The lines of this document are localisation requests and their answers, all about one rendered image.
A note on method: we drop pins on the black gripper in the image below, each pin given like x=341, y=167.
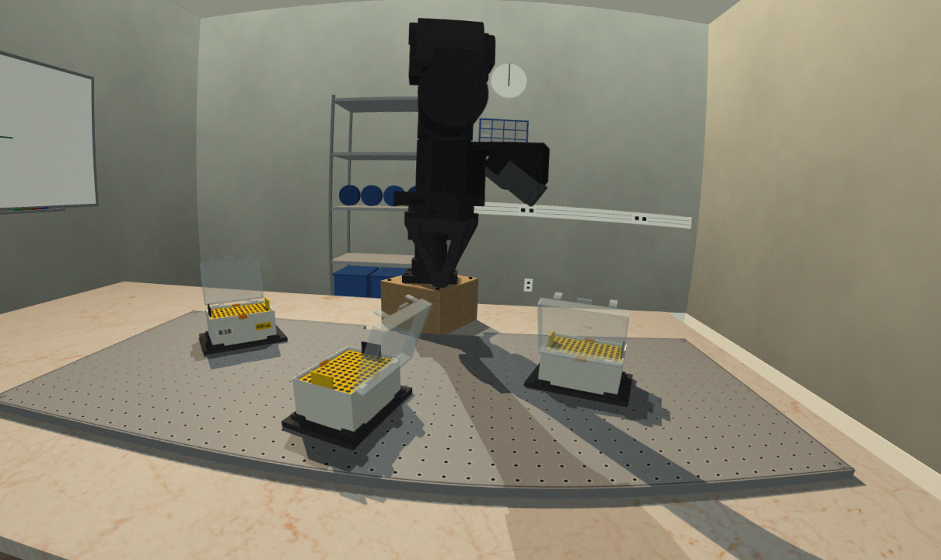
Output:
x=454, y=207

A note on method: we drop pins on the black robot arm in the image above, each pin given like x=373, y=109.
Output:
x=452, y=95

